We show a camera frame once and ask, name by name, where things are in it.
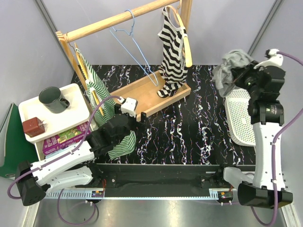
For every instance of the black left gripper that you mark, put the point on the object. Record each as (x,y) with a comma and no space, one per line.
(140,126)

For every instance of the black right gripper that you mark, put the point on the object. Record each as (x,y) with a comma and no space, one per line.
(238,74)

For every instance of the grey tank top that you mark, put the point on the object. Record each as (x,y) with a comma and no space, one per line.
(222,73)

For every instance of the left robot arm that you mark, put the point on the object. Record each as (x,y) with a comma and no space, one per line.
(35,180)

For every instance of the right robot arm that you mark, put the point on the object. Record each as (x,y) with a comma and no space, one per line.
(266,189)

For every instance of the green white striped top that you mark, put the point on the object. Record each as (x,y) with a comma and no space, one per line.
(104,114)

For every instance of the wooden hanger right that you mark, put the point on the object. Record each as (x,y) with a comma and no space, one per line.
(187,51)

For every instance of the wooden hanger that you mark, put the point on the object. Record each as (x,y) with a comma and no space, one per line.
(187,51)
(93,83)

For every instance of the black white striped tank top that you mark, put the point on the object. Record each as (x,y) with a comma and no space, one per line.
(172,69)

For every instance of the wooden hanger left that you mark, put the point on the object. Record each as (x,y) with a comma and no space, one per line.
(93,83)

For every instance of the white perforated plastic basket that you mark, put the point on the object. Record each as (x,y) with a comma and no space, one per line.
(238,119)

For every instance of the wooden clothes rack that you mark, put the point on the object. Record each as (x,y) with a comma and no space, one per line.
(130,82)

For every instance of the white bedside shelf unit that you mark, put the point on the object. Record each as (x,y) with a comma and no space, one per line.
(77,113)

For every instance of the purple book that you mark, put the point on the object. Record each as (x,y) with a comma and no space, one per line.
(64,139)

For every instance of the dark green mug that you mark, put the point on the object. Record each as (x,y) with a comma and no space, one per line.
(53,100)

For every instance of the red brown cube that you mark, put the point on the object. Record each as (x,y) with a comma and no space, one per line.
(33,127)

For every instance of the green binder folder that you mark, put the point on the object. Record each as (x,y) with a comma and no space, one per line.
(14,148)

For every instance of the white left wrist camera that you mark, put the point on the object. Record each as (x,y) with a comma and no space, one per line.
(128,106)

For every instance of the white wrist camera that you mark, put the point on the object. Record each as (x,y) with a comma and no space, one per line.
(128,106)
(273,59)

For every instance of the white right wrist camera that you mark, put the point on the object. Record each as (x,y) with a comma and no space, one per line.
(273,59)

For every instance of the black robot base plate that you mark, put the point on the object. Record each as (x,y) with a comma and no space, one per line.
(134,180)

